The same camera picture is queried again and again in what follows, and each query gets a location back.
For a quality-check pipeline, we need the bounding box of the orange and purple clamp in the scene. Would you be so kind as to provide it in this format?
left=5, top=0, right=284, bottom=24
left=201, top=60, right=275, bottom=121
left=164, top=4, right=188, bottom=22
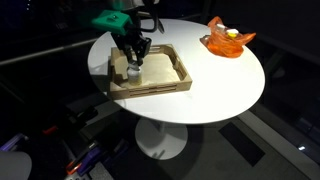
left=65, top=145, right=102, bottom=177

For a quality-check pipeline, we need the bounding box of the grey bottle lid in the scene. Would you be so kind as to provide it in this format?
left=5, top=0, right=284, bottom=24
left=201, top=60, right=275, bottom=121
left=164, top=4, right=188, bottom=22
left=128, top=61, right=142, bottom=71

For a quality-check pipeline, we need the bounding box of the purple bar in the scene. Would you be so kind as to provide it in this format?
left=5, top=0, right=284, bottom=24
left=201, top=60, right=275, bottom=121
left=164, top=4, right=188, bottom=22
left=0, top=132, right=30, bottom=153

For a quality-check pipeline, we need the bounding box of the black clamp with orange tip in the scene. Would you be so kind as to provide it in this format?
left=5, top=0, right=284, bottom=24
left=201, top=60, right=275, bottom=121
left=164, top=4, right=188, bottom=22
left=41, top=106, right=99, bottom=135

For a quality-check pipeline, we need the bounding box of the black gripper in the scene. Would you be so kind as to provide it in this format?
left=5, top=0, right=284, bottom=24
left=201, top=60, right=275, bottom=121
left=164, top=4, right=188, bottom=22
left=111, top=21, right=153, bottom=67

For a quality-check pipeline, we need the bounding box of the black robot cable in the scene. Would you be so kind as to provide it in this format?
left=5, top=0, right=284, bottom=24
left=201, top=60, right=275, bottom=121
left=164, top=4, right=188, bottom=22
left=136, top=0, right=165, bottom=34

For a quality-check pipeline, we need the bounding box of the white table pedestal base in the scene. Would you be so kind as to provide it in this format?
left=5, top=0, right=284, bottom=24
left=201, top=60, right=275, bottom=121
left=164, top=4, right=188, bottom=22
left=134, top=116, right=189, bottom=161

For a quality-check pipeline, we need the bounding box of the orange plastic bag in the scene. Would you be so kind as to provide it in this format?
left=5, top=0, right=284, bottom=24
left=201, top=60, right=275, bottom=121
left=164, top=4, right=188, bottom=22
left=199, top=16, right=257, bottom=59

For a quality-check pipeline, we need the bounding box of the grey metal rail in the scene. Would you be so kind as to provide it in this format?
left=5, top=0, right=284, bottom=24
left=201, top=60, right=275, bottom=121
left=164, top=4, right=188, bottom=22
left=0, top=38, right=98, bottom=67

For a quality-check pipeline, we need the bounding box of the black floor mat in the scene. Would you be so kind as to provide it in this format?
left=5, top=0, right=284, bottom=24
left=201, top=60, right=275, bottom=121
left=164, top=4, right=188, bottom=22
left=218, top=121, right=266, bottom=168

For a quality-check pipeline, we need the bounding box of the wooden slotted tray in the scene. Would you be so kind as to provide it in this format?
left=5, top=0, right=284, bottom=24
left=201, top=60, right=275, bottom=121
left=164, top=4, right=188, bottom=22
left=108, top=43, right=194, bottom=100

